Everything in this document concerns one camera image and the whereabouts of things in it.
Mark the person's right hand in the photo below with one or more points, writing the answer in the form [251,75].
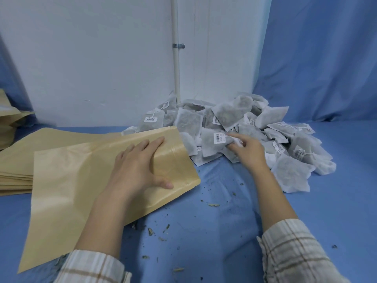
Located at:
[250,156]

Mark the person's left hand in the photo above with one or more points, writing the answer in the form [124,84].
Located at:
[135,170]

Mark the pile of white tea bags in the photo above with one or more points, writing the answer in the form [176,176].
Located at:
[229,111]

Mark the kraft paper pouch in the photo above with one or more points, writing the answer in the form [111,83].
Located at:
[64,188]

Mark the stack of kraft pouches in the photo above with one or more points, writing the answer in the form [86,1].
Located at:
[44,141]

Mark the pile of kraft pouches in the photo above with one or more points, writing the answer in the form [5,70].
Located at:
[8,120]

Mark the person's left forearm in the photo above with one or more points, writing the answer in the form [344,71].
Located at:
[100,232]

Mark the blue table cover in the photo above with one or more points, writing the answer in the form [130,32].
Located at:
[338,203]

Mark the blue curtain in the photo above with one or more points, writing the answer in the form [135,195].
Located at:
[318,55]
[11,82]

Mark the grey pipe clamp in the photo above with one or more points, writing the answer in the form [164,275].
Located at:
[178,45]

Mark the white wall pipe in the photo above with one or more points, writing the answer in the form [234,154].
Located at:
[175,26]

